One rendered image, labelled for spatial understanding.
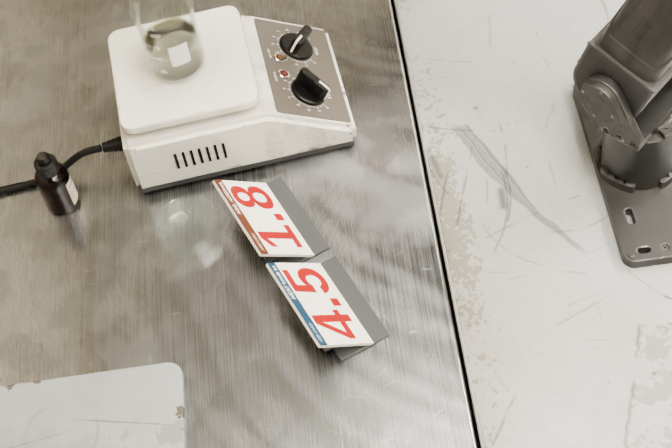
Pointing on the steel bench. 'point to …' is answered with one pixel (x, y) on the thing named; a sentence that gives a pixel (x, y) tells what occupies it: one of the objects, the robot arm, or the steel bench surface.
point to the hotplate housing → (231, 136)
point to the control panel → (284, 99)
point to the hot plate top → (215, 69)
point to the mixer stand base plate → (97, 410)
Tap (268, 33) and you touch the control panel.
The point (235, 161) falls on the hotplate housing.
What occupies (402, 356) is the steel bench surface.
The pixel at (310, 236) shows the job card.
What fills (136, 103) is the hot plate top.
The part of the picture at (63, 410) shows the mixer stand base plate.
